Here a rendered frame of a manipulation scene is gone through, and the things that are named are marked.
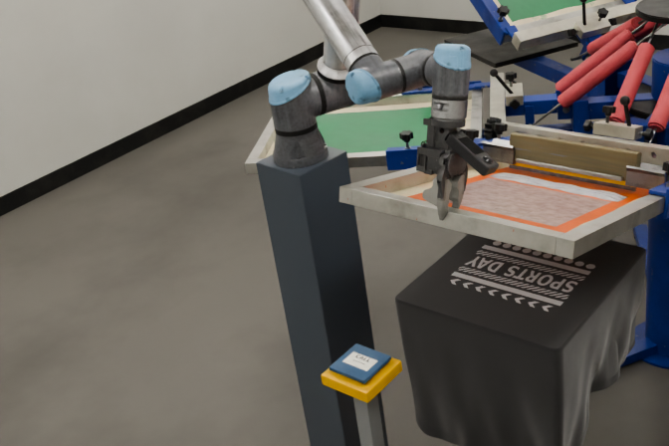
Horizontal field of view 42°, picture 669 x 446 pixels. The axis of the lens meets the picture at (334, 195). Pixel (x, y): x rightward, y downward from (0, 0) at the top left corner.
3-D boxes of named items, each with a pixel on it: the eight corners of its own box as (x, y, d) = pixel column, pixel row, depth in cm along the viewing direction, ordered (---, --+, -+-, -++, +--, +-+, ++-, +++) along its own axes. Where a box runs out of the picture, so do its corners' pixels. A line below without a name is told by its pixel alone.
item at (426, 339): (562, 498, 208) (558, 351, 189) (407, 431, 235) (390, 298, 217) (568, 490, 210) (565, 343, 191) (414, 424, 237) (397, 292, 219)
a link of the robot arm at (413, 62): (381, 55, 190) (406, 61, 181) (425, 43, 194) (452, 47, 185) (387, 90, 193) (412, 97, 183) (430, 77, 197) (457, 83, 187)
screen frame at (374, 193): (572, 259, 168) (574, 240, 167) (338, 201, 204) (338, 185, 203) (704, 191, 227) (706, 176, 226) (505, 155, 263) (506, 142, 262)
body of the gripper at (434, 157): (434, 168, 192) (438, 113, 189) (468, 175, 187) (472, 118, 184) (414, 173, 186) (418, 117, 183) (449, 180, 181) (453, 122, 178)
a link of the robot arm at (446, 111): (475, 99, 183) (454, 102, 176) (473, 120, 184) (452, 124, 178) (444, 95, 187) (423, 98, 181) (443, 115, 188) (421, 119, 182)
